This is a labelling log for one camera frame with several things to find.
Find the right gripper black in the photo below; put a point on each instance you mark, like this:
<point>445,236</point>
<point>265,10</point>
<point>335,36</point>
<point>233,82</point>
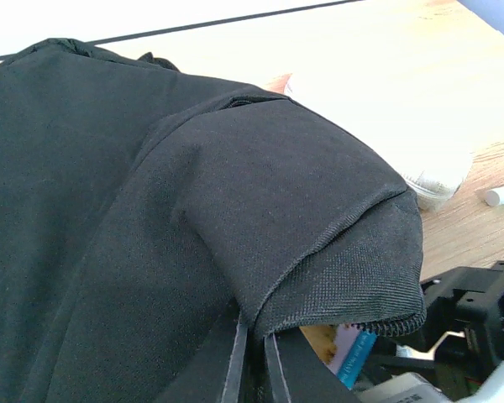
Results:
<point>462,341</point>

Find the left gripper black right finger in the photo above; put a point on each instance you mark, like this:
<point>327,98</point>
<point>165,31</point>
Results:
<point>295,374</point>

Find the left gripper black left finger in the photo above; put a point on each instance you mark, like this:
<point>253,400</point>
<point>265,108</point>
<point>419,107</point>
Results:
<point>218,369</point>

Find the colourful booklet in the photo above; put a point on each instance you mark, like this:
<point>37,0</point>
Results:
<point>344,349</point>

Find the black student bag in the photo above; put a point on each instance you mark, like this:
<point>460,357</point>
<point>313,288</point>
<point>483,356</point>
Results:
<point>137,201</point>

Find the beige pencil case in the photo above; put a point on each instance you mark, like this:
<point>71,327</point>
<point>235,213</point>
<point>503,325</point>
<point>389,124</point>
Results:
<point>410,139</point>

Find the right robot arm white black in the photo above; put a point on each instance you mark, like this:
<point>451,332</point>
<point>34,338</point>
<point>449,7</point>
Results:
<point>500,382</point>

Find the green glue stick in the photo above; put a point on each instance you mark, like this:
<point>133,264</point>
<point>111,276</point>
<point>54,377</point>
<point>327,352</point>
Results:
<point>495,196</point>

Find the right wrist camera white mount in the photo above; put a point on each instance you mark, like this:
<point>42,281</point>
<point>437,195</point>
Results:
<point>405,388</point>

